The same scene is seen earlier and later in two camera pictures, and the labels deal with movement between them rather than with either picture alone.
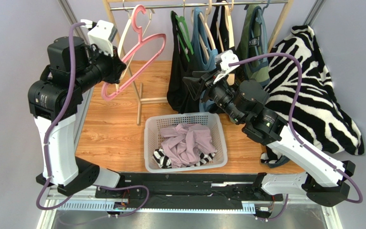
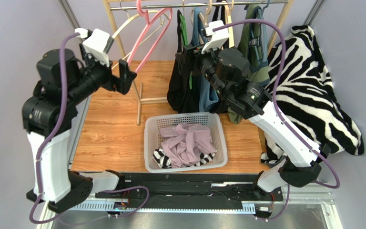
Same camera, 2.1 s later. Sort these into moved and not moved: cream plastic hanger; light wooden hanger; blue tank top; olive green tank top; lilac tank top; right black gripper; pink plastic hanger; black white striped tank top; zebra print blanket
Moved: pink plastic hanger; cream plastic hanger; right black gripper
Not moved: olive green tank top; black white striped tank top; lilac tank top; zebra print blanket; blue tank top; light wooden hanger
